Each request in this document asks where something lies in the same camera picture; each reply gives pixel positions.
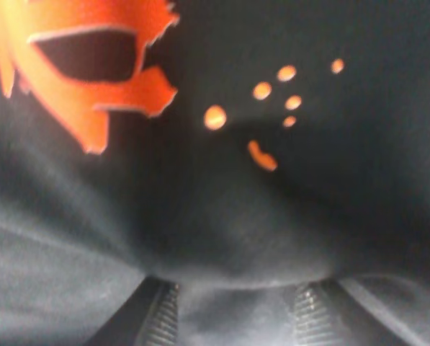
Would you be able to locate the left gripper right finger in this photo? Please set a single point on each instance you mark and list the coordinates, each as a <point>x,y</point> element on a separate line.
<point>325,314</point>

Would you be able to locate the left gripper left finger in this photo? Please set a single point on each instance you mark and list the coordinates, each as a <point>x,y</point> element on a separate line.
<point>148,317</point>

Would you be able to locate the black printed t-shirt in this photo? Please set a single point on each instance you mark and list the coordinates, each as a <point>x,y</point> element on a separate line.
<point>238,149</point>

